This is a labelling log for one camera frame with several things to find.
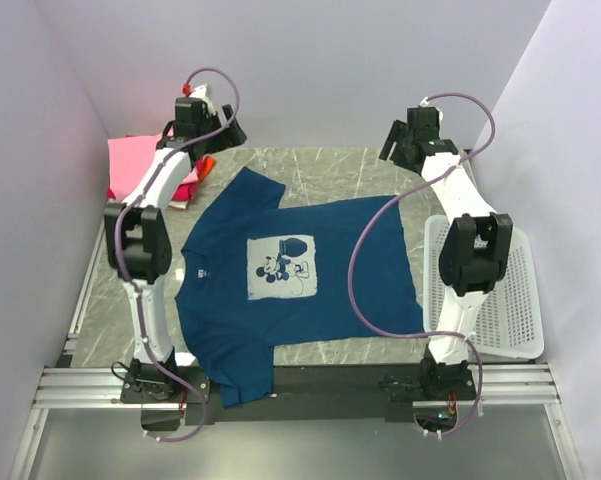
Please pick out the folded white t-shirt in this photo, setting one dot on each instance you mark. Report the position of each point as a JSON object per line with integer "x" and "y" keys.
{"x": 178, "y": 205}

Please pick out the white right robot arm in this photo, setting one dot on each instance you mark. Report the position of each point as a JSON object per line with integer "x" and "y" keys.
{"x": 475, "y": 251}

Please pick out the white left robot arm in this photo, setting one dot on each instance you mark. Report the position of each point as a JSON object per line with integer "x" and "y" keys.
{"x": 137, "y": 241}

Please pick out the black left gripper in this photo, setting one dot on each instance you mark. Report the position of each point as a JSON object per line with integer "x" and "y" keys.
{"x": 235, "y": 136}

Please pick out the folded light pink t-shirt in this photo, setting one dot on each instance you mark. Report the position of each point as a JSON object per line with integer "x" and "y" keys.
{"x": 129, "y": 159}

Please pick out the folded orange t-shirt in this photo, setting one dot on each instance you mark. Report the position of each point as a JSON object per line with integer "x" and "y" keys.
{"x": 205, "y": 166}

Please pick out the blue Mickey t-shirt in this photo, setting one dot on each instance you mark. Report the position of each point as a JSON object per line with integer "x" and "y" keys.
{"x": 258, "y": 275}

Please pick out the white plastic laundry basket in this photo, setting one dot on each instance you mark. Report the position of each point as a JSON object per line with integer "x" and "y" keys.
{"x": 509, "y": 323}

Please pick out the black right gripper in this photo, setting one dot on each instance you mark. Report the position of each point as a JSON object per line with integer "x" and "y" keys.
{"x": 397, "y": 131}

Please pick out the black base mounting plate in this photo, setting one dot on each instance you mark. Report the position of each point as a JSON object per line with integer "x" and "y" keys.
{"x": 404, "y": 393}

